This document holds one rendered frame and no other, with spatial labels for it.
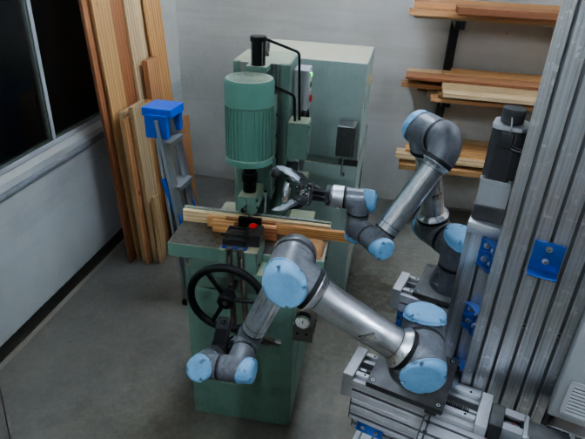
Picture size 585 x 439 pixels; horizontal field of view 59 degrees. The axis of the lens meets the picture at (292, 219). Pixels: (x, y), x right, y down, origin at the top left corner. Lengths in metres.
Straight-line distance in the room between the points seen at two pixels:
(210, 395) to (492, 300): 1.39
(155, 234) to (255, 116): 1.84
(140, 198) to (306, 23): 1.80
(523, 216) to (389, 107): 2.82
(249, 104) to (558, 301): 1.10
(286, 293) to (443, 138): 0.72
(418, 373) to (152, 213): 2.34
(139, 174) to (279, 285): 2.15
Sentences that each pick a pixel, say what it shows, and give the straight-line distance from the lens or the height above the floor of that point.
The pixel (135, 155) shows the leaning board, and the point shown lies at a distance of 3.27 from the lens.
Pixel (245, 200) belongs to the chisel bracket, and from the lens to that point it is 1.97.
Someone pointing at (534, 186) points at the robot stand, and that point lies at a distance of 1.43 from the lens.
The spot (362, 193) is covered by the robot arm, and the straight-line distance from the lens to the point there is 1.72.
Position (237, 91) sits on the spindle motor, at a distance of 1.79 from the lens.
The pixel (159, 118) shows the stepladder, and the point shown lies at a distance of 2.69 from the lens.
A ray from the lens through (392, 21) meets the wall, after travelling 4.05.
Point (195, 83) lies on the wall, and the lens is 4.47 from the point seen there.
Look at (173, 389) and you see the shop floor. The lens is 2.70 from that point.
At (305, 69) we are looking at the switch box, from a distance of 2.12.
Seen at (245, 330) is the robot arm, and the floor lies 0.90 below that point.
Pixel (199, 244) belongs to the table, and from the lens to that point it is 2.00.
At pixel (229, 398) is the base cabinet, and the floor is 0.12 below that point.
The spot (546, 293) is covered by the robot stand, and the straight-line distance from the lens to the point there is 1.56.
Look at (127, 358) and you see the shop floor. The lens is 2.89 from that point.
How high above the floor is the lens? 1.95
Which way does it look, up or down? 29 degrees down
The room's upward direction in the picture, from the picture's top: 2 degrees clockwise
